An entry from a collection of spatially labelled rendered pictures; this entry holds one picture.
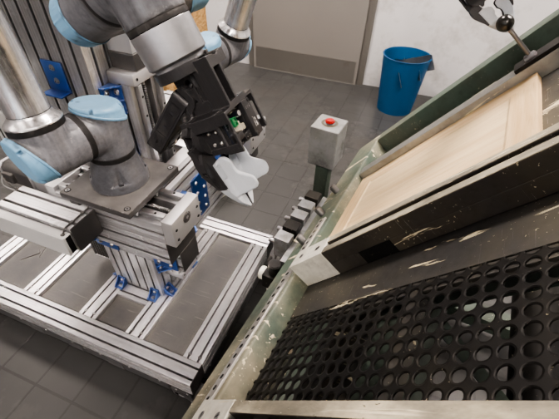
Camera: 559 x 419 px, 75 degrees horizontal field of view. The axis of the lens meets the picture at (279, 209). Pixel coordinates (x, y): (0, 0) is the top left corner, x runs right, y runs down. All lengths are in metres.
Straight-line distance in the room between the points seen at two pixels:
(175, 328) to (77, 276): 0.59
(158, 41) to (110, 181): 0.63
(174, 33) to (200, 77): 0.05
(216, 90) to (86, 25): 0.18
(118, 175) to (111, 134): 0.12
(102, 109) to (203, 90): 0.52
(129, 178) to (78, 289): 1.05
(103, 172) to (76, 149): 0.12
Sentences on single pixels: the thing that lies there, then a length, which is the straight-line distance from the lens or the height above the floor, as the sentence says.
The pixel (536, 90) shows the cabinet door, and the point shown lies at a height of 1.34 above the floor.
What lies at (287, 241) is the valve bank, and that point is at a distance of 1.23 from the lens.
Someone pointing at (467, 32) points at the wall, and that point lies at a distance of 4.08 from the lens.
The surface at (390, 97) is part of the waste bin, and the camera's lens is 3.67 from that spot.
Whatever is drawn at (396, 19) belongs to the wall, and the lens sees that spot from 4.07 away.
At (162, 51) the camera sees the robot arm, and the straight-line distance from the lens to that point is 0.45.
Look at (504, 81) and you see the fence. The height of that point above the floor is 1.30.
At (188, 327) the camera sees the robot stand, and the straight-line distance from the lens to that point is 1.71.
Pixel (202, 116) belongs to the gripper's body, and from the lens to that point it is 0.47.
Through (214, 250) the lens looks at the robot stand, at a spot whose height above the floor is 0.21.
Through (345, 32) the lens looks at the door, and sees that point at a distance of 4.13.
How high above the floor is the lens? 1.67
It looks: 43 degrees down
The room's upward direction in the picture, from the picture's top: 2 degrees clockwise
